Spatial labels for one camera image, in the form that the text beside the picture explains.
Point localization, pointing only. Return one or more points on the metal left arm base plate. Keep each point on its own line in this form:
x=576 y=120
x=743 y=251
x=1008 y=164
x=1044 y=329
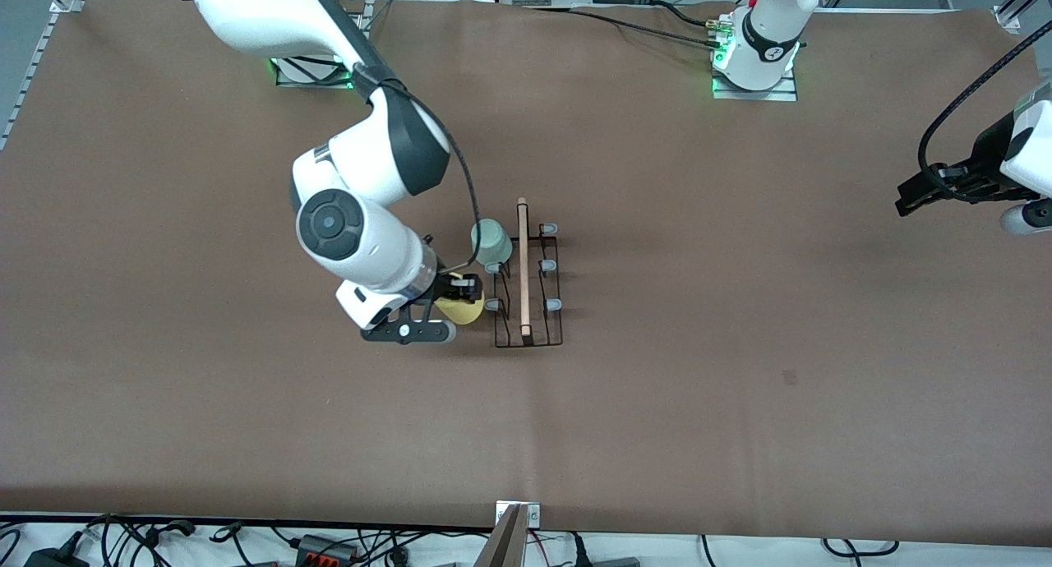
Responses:
x=756 y=95

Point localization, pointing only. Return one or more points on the aluminium table side rail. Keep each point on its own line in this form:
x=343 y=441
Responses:
x=29 y=78

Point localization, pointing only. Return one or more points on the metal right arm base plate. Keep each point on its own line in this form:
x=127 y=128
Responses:
x=312 y=80

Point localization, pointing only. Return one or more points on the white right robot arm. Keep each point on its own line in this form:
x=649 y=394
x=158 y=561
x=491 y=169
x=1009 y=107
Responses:
x=353 y=230

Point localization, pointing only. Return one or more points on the black orange adapter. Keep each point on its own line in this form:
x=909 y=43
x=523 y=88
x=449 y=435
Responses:
x=325 y=549

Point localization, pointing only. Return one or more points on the black power adapter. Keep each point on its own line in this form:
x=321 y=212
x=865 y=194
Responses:
x=53 y=559

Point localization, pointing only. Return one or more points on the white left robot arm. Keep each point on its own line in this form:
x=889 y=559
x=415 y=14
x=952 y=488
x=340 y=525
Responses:
x=768 y=33

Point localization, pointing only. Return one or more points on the brown grey stand beam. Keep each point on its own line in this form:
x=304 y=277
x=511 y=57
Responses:
x=503 y=546

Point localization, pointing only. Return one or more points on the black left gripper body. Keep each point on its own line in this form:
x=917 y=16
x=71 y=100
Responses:
x=983 y=158

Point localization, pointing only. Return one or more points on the small metal bracket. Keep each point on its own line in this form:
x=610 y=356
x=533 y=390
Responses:
x=532 y=514

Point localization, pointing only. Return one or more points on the paper table cover sheet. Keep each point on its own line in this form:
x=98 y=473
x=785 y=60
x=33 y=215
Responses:
x=657 y=435

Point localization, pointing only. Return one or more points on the pale green plastic cup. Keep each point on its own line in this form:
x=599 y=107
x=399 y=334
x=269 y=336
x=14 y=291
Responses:
x=491 y=240

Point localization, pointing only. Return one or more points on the yellow plastic cup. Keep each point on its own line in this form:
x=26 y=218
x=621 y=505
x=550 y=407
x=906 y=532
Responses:
x=462 y=311

